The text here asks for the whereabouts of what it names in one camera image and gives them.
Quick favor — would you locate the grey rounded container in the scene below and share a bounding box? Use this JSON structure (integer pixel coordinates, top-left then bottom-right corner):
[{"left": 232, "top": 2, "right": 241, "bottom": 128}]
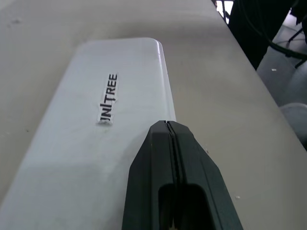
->
[{"left": 279, "top": 103, "right": 307, "bottom": 152}]

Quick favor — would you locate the white pencil case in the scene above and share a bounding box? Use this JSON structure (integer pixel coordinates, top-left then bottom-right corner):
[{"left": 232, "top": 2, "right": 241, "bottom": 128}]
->
[{"left": 0, "top": 37, "right": 177, "bottom": 230}]

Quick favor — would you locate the black background object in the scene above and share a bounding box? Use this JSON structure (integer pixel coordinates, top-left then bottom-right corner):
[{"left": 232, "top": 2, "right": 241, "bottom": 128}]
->
[{"left": 225, "top": 0, "right": 307, "bottom": 70}]

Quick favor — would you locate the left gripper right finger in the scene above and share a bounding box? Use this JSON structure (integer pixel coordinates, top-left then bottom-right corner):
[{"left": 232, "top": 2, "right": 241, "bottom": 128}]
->
[{"left": 167, "top": 121, "right": 244, "bottom": 230}]

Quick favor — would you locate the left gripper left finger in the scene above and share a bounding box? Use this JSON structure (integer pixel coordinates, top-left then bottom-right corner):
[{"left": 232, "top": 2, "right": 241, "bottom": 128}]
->
[{"left": 121, "top": 120, "right": 177, "bottom": 230}]

